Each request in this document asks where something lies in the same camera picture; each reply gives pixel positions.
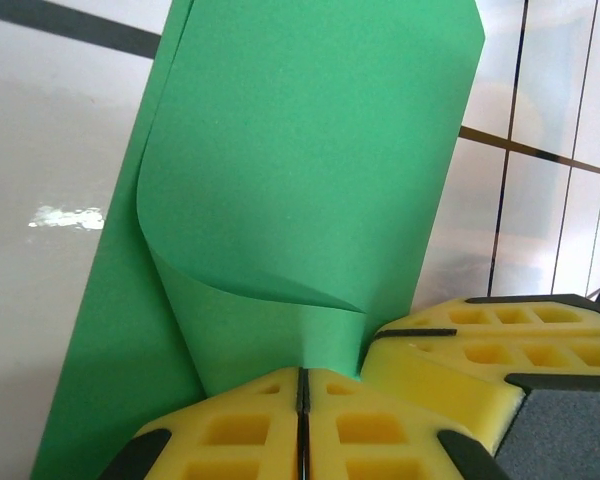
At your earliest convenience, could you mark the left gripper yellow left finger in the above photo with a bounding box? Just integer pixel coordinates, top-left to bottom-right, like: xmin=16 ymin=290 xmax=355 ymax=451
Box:
xmin=98 ymin=366 xmax=307 ymax=480

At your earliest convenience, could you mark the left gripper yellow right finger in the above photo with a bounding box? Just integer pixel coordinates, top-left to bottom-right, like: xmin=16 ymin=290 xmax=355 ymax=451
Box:
xmin=303 ymin=366 xmax=506 ymax=480

